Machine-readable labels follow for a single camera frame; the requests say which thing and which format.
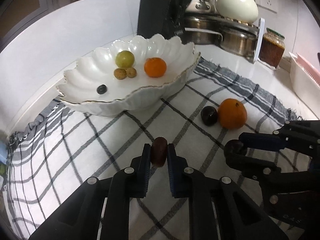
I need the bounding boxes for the steel pot lower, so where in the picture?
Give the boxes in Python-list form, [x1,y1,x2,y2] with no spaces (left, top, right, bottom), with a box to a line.
[220,28,258,57]

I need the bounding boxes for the small red-brown fruit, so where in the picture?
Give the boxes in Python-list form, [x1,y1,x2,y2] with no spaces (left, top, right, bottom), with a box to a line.
[126,67,137,78]

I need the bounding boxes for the white ceramic pot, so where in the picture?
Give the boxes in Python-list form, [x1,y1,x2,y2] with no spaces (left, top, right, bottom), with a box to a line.
[214,0,259,24]

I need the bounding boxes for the small yellow-brown fruit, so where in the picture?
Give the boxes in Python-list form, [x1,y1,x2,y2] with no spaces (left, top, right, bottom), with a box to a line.
[113,68,127,80]

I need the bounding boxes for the orange tangerine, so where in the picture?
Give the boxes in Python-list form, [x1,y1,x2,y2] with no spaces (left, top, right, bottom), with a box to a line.
[217,99,247,129]
[144,57,167,78]

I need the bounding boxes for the steel pot with lid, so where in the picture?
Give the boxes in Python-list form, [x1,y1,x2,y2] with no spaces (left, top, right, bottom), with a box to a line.
[184,0,223,45]

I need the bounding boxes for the white plastic dish rack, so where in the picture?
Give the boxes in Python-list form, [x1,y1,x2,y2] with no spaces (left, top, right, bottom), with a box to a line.
[289,53,319,118]

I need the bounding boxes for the white blue pump bottle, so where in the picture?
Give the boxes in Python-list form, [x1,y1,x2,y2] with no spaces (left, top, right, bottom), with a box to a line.
[0,141,7,164]

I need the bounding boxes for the black knife block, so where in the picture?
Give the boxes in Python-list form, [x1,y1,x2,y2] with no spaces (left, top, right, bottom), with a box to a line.
[137,0,192,40]

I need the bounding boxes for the dark plum beside orange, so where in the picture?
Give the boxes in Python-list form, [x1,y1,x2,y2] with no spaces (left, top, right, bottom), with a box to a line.
[201,106,218,126]

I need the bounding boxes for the black white checked cloth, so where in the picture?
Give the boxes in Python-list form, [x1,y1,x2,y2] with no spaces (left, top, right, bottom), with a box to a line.
[4,59,299,239]

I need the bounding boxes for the white scalloped ceramic bowl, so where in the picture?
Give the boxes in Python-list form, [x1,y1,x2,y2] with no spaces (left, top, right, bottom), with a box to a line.
[56,34,200,116]

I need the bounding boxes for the dark plum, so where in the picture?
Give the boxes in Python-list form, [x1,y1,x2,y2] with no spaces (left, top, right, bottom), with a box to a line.
[201,106,218,126]
[97,84,107,95]

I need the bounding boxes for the green apple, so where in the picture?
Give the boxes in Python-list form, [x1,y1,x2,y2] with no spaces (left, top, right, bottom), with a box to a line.
[115,50,135,69]

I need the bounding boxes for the reddish brown date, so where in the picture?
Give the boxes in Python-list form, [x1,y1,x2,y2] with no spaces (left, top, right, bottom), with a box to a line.
[150,137,168,167]

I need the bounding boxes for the glass jar of sauce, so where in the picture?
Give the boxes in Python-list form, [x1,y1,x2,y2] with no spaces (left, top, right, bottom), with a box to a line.
[259,28,285,68]

